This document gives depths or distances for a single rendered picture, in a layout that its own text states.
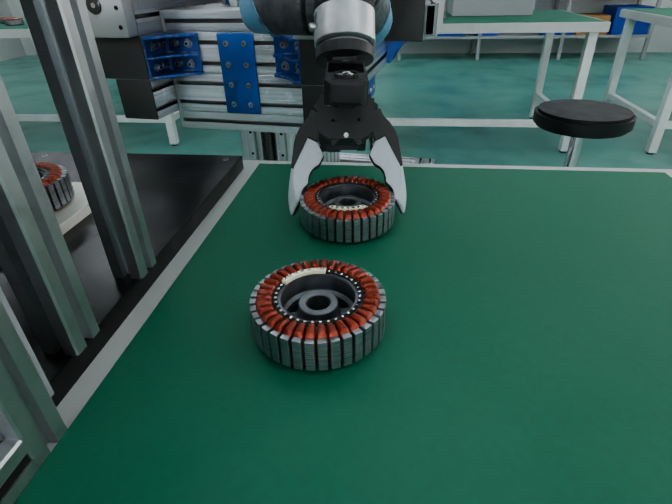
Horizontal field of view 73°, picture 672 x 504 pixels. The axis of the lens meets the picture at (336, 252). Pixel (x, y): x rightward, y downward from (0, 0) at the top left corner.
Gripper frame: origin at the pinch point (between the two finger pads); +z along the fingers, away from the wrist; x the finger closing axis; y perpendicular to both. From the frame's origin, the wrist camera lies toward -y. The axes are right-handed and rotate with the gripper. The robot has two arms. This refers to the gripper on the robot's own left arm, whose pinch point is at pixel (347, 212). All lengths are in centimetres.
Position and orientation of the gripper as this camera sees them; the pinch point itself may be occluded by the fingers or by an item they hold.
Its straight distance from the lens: 54.5
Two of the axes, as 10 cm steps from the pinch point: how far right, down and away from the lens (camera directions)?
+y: 0.2, -0.4, 10.0
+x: -10.0, 0.2, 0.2
